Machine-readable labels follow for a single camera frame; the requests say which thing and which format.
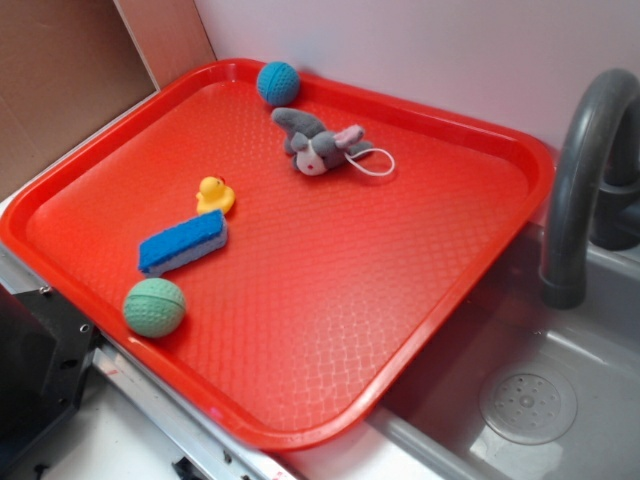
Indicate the blue textured ball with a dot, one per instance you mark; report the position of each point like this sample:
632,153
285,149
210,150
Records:
278,84

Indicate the yellow rubber duck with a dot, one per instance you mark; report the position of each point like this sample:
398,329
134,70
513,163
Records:
214,194

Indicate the green textured ball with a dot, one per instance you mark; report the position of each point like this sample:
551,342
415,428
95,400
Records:
154,308

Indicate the gray plush animal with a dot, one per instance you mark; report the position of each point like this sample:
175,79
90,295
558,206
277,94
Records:
315,150

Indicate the blue sponge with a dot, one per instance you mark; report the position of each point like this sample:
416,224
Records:
182,244

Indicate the red plastic tray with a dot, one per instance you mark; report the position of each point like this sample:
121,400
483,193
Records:
327,287

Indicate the gray plastic sink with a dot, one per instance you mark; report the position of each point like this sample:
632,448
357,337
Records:
509,388

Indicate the brown cardboard panel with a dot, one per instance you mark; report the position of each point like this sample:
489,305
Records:
68,68

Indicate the gray curved faucet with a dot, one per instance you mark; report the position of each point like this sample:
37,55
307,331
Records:
595,196

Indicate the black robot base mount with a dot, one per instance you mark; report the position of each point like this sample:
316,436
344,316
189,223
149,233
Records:
46,343

